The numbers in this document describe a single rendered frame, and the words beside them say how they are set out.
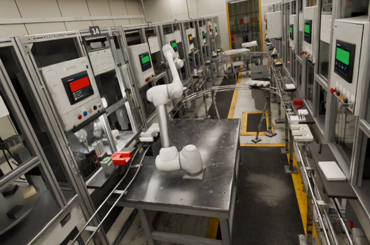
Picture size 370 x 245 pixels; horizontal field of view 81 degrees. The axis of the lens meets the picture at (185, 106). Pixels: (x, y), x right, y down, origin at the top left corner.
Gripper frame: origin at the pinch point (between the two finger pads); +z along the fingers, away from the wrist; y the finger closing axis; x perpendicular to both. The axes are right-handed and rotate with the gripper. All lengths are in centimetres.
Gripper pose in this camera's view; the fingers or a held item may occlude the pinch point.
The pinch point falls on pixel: (156, 67)
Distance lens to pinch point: 266.9
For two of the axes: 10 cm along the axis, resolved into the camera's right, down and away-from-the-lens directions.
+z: -7.6, -0.2, 6.4
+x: 5.2, -6.1, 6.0
